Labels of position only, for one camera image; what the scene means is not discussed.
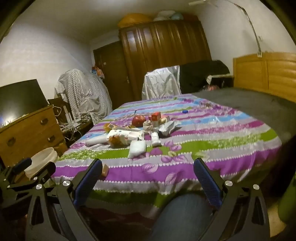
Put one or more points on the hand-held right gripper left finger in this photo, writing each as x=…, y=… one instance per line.
x=89, y=183

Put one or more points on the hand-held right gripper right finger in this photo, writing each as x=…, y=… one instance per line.
x=207, y=183

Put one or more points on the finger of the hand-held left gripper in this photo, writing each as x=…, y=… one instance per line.
x=45, y=171
x=22, y=164

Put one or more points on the white plastic bucket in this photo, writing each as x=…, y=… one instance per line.
x=42, y=157

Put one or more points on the white plastic bag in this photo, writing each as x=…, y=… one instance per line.
x=168, y=128

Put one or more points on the wooden dresser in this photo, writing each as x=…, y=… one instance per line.
x=30, y=134

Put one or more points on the striped floral bedsheet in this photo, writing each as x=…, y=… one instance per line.
x=208, y=143

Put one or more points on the person's jeans leg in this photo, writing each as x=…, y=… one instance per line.
x=182, y=220

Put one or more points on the white printed package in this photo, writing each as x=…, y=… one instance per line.
x=126, y=137

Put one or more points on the white tissue pack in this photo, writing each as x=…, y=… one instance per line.
x=137, y=149

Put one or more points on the yellow transparent packet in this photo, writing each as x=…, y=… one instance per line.
x=109, y=127

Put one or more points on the black television screen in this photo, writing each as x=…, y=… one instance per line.
x=20, y=99

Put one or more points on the pale yellow block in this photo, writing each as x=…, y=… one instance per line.
x=164, y=121

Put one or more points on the red apple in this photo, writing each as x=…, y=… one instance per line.
x=138, y=121

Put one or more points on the grey rolled sock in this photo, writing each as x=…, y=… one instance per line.
x=148, y=125

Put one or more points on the green cloth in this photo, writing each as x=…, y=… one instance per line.
x=288, y=204

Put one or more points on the red carton box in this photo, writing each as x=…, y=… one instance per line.
x=155, y=116

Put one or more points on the grey striped cloth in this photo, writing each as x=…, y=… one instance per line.
x=85, y=95

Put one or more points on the grey blanket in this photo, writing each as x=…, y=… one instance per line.
x=254, y=104

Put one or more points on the pink object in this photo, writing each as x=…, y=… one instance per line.
x=211, y=88

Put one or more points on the black nightstand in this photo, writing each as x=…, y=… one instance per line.
x=223, y=81

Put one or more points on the black clothing pile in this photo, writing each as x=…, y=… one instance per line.
x=196, y=74

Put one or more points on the dark wooden door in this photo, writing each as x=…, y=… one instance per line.
x=111, y=74

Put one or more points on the orange hanging bag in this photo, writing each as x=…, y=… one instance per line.
x=98, y=71

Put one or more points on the wooden headboard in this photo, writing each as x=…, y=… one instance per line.
x=266, y=74

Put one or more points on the brown wooden wardrobe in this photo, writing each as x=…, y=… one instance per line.
x=166, y=51

